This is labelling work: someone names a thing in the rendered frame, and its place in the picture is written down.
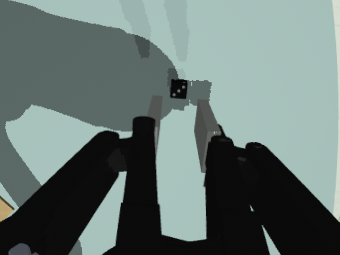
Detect black die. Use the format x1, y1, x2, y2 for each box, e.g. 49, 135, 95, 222
170, 79, 188, 99

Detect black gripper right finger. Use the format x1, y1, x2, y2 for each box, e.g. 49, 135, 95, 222
194, 99, 340, 255

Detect tan mat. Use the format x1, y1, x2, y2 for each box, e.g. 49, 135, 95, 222
0, 196, 15, 222

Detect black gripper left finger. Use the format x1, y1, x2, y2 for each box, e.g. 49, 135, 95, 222
0, 95, 163, 255

